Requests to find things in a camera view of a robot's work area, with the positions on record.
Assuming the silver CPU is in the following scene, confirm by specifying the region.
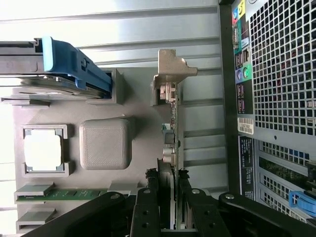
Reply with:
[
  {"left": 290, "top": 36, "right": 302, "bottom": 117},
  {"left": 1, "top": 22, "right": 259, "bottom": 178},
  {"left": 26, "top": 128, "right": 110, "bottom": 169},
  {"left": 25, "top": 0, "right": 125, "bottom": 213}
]
[{"left": 23, "top": 129, "right": 62, "bottom": 172}]

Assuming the open PC case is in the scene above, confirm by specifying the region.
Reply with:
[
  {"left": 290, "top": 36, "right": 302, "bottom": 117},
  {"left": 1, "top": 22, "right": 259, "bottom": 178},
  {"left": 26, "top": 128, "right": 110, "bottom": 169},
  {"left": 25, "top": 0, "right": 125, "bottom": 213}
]
[{"left": 217, "top": 0, "right": 316, "bottom": 223}]

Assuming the green RAM stick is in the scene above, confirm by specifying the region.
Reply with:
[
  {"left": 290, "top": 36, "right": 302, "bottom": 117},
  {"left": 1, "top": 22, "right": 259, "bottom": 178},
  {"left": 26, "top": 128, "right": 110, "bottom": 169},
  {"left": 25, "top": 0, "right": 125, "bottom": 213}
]
[{"left": 18, "top": 189, "right": 109, "bottom": 199}]

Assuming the grey parts rack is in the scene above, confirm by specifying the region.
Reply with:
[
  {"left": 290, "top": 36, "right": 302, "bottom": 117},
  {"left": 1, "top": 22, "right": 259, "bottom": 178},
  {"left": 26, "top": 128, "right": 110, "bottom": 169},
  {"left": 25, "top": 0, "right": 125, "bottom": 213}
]
[{"left": 0, "top": 68, "right": 185, "bottom": 234}]

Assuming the blue slot clip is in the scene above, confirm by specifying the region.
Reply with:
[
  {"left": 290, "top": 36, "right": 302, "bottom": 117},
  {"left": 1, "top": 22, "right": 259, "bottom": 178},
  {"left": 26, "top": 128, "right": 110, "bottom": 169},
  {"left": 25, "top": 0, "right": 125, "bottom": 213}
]
[{"left": 288, "top": 190, "right": 316, "bottom": 219}]

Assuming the hard disk with blue carrier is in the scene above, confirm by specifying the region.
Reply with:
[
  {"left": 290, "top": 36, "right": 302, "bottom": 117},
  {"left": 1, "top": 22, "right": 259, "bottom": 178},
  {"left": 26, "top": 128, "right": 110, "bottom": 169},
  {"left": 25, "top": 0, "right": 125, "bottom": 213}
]
[{"left": 0, "top": 36, "right": 113, "bottom": 101}]

